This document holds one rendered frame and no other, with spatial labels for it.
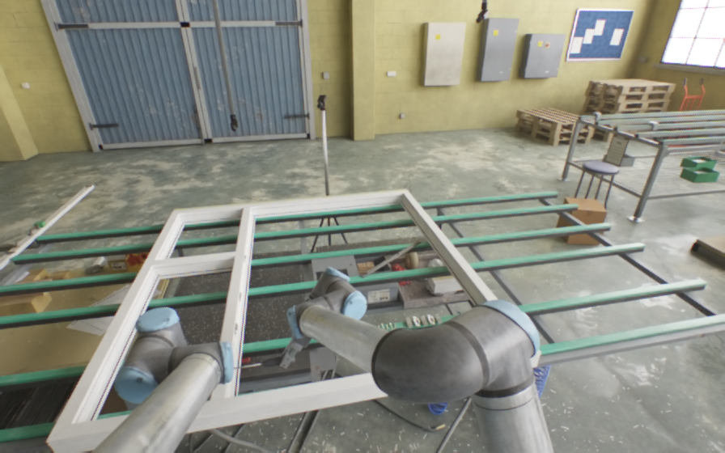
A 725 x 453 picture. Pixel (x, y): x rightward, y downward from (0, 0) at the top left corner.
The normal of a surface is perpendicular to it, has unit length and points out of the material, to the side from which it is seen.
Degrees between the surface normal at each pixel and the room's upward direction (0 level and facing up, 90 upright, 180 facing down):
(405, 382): 71
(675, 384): 0
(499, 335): 33
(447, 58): 90
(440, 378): 64
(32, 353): 0
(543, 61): 90
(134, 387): 90
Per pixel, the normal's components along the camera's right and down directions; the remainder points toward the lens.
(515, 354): 0.40, -0.07
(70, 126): 0.18, 0.47
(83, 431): 0.00, -0.88
